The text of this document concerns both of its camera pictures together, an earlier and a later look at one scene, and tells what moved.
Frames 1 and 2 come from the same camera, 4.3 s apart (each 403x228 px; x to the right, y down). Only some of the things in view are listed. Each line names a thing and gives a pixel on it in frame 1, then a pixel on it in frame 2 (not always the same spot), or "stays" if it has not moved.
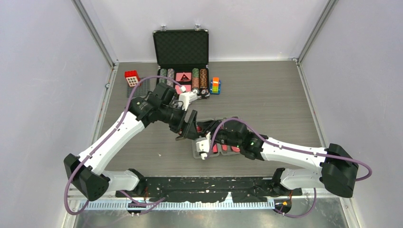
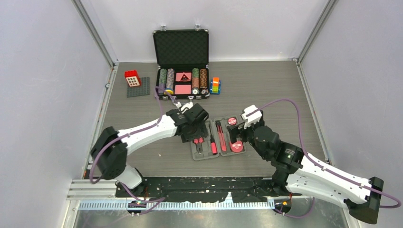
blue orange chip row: (170, 74) stays
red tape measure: (235, 149) stays
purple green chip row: (163, 72) stays
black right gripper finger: (210, 126) -> (233, 130)
